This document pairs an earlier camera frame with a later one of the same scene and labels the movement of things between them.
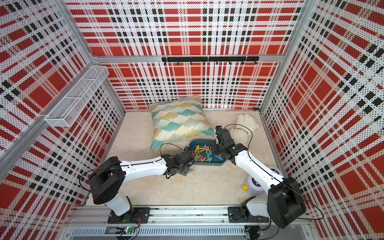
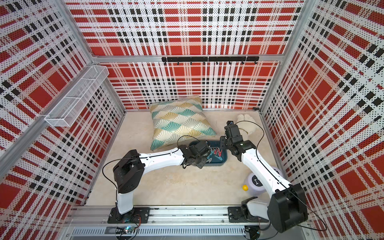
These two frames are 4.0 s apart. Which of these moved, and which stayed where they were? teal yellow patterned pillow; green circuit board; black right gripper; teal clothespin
Moved: black right gripper
Stayed: green circuit board; teal clothespin; teal yellow patterned pillow
